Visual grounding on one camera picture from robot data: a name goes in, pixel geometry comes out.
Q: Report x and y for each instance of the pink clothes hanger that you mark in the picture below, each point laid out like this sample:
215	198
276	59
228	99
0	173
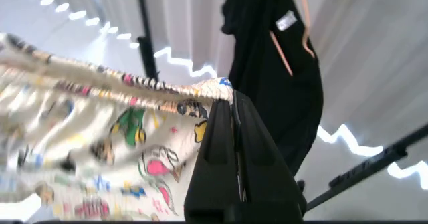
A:
305	13

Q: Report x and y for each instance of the black garment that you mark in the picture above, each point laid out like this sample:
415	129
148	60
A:
284	117

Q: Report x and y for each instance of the cream printed garment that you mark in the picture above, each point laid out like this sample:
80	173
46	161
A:
83	123

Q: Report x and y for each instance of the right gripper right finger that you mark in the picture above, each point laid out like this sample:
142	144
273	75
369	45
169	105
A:
267	190

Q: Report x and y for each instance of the black clothes rack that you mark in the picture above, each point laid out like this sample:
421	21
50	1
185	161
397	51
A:
148	57

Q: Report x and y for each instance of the white curtain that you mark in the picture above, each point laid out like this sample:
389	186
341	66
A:
187	16

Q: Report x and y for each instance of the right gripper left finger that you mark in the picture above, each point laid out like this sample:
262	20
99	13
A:
214	184

